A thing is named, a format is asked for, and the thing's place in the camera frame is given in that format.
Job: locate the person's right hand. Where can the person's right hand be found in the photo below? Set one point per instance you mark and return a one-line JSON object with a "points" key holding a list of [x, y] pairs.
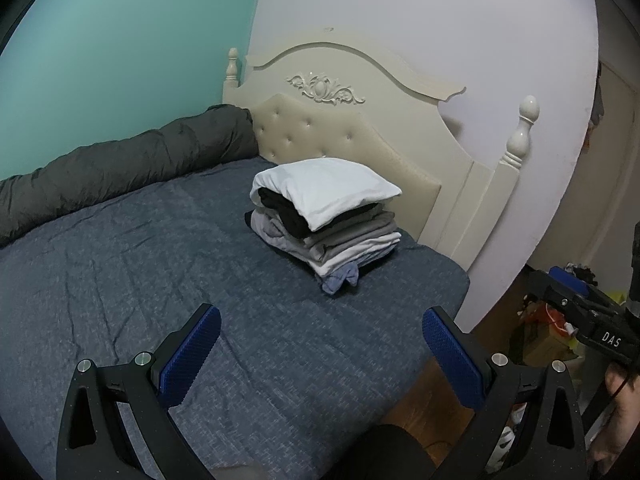
{"points": [[627, 410]]}

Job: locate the cardboard box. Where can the cardboard box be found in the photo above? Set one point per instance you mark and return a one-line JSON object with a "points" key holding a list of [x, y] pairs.
{"points": [[542, 345]]}

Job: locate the white shirt with black trim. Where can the white shirt with black trim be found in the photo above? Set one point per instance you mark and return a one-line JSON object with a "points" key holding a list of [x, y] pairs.
{"points": [[330, 190]]}

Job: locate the grey rolled duvet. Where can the grey rolled duvet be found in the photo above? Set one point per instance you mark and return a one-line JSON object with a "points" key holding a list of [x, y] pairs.
{"points": [[125, 160]]}

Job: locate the pile of folded clothes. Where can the pile of folded clothes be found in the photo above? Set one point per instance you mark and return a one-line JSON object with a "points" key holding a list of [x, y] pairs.
{"points": [[340, 250]]}

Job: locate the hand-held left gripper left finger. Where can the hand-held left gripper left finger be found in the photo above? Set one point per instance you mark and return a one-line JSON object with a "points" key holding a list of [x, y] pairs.
{"points": [[192, 355]]}

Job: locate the blue bed cover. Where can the blue bed cover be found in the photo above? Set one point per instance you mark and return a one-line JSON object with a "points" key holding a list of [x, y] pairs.
{"points": [[150, 260]]}

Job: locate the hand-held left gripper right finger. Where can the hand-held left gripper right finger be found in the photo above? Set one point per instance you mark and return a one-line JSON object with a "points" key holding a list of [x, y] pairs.
{"points": [[452, 365]]}

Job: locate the cream bed headboard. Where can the cream bed headboard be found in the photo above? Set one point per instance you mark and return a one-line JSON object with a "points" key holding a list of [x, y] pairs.
{"points": [[390, 130]]}

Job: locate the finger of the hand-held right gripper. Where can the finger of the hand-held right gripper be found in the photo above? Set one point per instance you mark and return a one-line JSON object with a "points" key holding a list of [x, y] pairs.
{"points": [[570, 282], [552, 297]]}

